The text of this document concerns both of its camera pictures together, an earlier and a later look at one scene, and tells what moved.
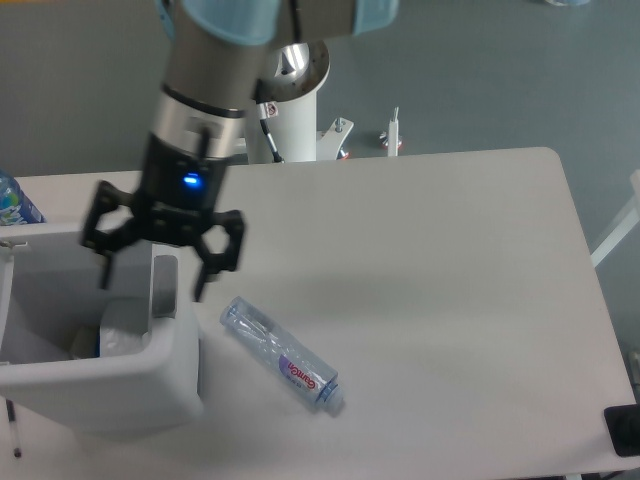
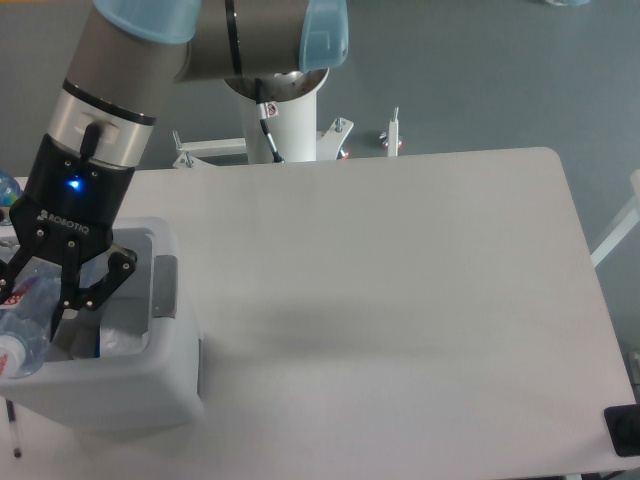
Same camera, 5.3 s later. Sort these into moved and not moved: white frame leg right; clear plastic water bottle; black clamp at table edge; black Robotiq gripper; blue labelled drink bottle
Moved: black Robotiq gripper; clear plastic water bottle
Not moved: white frame leg right; blue labelled drink bottle; black clamp at table edge
